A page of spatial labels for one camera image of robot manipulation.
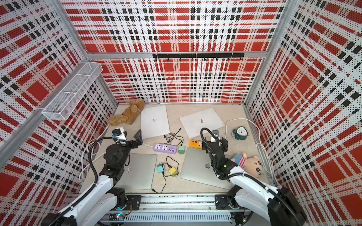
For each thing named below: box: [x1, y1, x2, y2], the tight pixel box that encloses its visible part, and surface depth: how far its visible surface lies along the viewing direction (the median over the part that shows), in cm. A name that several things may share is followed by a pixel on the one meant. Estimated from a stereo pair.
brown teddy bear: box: [108, 98, 145, 127], surface depth 103 cm
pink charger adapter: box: [165, 132, 175, 140], surface depth 101 cm
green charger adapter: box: [177, 145, 186, 155], surface depth 95 cm
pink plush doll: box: [231, 152, 264, 178], surface depth 81 cm
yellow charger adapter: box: [168, 167, 177, 175], surface depth 85 cm
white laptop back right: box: [179, 107, 226, 139], surface depth 113 cm
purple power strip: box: [152, 142, 178, 155], surface depth 94 cm
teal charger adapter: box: [157, 164, 165, 174], surface depth 86 cm
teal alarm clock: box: [232, 126, 249, 140], surface depth 100 cm
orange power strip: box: [189, 139, 203, 150], surface depth 96 cm
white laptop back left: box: [140, 105, 171, 139], surface depth 111 cm
